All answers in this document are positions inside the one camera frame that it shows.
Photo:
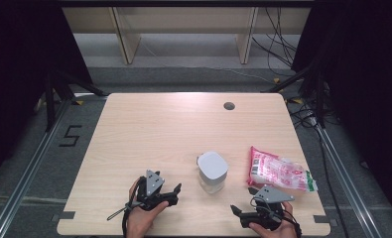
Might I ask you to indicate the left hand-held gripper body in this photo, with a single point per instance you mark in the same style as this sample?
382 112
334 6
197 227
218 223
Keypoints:
154 185

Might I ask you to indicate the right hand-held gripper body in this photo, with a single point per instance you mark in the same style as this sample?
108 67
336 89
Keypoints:
271 195

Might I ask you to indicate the pink and white plastic bag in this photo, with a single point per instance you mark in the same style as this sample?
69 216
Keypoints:
276 170

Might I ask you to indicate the clear jar with white lid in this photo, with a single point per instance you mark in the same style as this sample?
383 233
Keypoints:
212 167

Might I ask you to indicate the person's right hand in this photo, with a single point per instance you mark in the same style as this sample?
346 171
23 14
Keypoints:
284 229

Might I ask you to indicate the person's left hand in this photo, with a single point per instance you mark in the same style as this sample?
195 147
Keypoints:
140 221

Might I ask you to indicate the yellow tape piece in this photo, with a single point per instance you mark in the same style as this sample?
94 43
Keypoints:
276 80
297 100
79 102

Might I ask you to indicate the black metal stand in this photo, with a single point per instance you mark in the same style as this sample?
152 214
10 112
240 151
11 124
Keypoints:
311 89
56 92

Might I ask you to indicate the black curtain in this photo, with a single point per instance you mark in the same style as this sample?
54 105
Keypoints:
15 66
365 82

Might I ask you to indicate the light wooden shelf unit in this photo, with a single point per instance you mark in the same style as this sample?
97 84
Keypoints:
183 20

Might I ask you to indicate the black table edge bracket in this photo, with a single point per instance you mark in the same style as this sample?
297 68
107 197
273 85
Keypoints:
322 219
64 216

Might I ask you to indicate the aluminium floor rail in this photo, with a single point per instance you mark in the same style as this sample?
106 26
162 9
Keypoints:
25 178
345 178

